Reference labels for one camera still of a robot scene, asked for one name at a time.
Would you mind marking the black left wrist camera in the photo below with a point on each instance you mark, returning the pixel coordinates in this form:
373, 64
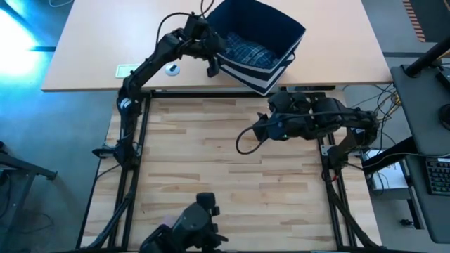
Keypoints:
197, 26

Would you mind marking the navy white striped laundry bin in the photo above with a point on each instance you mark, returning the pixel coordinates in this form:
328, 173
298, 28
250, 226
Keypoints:
260, 75

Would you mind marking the black desk device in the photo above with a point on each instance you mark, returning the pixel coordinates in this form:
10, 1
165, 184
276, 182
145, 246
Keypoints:
444, 79

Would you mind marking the dark grey metal stand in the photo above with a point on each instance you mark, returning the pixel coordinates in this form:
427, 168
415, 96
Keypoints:
21, 165

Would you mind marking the grey side desk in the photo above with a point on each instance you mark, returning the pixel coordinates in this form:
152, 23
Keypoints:
418, 105

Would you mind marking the silver flat phone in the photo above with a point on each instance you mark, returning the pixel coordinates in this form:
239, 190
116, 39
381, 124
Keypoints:
123, 71

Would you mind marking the black round object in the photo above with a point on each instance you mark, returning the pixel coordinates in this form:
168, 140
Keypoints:
445, 117

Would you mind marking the black desk leg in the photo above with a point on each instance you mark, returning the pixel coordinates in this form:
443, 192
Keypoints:
386, 156

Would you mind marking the small black floor item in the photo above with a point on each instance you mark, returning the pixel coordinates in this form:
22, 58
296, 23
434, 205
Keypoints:
406, 223

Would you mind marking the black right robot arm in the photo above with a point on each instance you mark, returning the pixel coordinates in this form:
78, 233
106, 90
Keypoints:
348, 126

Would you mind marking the white box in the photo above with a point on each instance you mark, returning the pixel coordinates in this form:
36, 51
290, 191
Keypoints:
390, 179

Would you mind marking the small round tape roll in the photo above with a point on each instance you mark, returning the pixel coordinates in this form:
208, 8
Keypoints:
172, 69

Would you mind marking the dark patterned garment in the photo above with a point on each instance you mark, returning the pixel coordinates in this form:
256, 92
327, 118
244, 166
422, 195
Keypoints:
249, 52

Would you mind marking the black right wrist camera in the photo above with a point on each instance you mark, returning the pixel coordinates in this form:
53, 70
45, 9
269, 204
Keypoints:
269, 127

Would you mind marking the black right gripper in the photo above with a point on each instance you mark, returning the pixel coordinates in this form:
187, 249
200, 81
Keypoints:
299, 123

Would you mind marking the black backlit keyboard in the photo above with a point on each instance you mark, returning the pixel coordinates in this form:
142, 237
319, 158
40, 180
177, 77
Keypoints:
439, 177

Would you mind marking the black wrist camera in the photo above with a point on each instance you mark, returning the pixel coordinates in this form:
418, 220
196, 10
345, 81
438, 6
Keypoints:
197, 26
269, 127

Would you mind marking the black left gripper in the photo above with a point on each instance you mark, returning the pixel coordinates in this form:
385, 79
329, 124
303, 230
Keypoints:
207, 47

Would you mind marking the black pole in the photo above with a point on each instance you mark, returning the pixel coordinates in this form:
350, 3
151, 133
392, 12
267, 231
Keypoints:
425, 59

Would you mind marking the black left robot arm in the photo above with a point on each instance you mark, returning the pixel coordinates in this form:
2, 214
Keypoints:
147, 66

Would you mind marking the light wooden desk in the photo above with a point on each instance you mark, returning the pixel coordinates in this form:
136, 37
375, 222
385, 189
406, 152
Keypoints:
334, 45

